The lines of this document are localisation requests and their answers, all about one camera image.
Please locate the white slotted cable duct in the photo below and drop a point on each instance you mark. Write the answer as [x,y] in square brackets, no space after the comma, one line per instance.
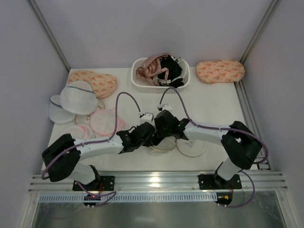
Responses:
[130,197]

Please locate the white mesh bag blue trim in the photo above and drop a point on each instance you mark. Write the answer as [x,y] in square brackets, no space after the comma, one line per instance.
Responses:
[78,98]

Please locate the black bra in basket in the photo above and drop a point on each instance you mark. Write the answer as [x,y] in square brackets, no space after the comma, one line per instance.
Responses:
[174,78]

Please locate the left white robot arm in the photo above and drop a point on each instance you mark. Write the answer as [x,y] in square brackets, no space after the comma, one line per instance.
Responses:
[63,157]

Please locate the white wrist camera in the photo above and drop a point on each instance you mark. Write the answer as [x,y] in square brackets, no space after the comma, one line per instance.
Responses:
[146,117]
[162,107]

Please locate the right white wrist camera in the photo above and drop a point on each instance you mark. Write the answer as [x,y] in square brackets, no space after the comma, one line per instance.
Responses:
[162,107]

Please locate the pink satin bra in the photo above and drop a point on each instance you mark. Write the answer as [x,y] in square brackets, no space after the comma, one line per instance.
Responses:
[151,68]

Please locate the beige round laundry bag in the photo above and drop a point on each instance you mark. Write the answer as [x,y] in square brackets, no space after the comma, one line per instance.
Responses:
[188,148]

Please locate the peach patterned bag right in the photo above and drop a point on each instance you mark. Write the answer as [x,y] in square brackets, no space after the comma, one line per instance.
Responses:
[219,71]

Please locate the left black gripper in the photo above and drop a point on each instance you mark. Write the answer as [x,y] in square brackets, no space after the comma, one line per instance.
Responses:
[147,132]

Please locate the beige bag under pile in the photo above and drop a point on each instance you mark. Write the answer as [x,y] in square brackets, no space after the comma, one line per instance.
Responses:
[86,119]

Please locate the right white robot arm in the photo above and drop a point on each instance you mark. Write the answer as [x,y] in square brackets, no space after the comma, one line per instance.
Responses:
[241,146]

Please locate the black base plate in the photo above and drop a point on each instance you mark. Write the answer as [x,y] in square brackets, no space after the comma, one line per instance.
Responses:
[206,181]
[100,183]

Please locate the peach patterned bag left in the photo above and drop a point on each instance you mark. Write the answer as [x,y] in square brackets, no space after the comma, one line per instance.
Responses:
[103,85]

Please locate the pink mesh bag front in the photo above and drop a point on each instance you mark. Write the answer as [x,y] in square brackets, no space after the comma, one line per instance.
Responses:
[80,131]

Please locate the aluminium mounting rail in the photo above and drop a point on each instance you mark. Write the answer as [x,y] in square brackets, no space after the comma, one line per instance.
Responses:
[164,181]

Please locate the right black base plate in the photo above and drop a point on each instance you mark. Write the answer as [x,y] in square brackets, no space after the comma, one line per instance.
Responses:
[206,181]

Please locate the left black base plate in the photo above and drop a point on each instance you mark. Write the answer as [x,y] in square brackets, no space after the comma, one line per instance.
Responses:
[100,183]

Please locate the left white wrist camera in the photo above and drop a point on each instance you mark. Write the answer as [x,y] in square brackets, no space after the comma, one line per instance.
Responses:
[146,117]

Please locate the pink trimmed mesh bag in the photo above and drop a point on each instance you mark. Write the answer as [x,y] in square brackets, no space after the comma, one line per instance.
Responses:
[102,123]

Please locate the white mesh bag lower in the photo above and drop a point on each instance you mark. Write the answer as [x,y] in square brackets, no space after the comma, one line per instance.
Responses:
[57,114]

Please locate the white plastic basket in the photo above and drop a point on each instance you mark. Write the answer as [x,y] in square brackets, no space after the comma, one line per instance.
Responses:
[144,86]

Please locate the peach patterned bag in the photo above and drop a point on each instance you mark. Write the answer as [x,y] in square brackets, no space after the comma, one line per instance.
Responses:
[219,71]
[103,85]

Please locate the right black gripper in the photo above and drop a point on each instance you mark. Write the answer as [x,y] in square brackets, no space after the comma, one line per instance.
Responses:
[160,127]

